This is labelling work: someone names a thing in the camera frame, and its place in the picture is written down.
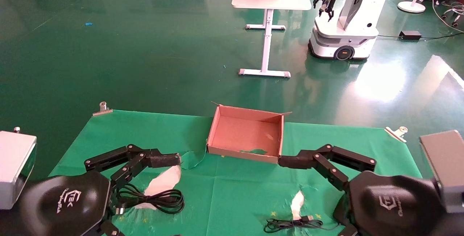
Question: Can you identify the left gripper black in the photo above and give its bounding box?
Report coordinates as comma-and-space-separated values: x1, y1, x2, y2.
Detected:
18, 170, 125, 236

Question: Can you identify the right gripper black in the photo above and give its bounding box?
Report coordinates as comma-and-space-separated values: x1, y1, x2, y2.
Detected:
278, 144, 464, 236

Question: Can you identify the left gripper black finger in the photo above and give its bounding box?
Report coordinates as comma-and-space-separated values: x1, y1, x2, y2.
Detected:
84, 144, 182, 190

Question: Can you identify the thick black usb cable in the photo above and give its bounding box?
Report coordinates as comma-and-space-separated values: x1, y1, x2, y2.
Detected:
115, 183, 185, 215

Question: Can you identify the thin black cable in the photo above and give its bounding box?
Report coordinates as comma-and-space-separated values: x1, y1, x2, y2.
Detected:
264, 214, 339, 234

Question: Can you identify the open brown cardboard box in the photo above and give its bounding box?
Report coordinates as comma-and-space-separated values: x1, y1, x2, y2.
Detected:
207, 101, 292, 164

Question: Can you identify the metal binder clip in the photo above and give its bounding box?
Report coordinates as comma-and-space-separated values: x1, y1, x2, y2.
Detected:
385, 126, 409, 143
92, 101, 113, 117

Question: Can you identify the green table cloth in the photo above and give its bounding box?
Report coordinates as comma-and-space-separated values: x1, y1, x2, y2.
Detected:
49, 110, 423, 236

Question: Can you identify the white distant wheeled robot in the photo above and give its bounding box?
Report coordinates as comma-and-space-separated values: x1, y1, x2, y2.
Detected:
308, 0, 395, 61

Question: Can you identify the black power adapter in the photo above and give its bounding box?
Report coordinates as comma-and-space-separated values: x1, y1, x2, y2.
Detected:
399, 30, 422, 41

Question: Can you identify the office chair caster base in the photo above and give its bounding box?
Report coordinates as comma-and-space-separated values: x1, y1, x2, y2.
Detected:
440, 0, 464, 28

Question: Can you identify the left wrist camera housing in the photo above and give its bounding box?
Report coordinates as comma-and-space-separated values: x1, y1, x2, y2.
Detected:
0, 127, 37, 210

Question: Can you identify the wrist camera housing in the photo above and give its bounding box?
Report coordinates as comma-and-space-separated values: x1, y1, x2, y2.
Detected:
0, 127, 37, 210
420, 130, 464, 214

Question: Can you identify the right wrist camera housing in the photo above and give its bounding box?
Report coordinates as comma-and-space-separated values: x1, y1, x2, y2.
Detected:
420, 130, 464, 214

